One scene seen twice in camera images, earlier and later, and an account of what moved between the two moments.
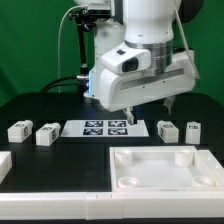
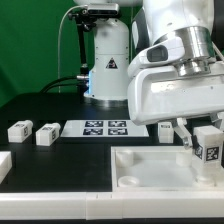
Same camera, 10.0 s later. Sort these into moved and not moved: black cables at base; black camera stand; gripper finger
Moved: gripper finger
Not moved: black cables at base; black camera stand
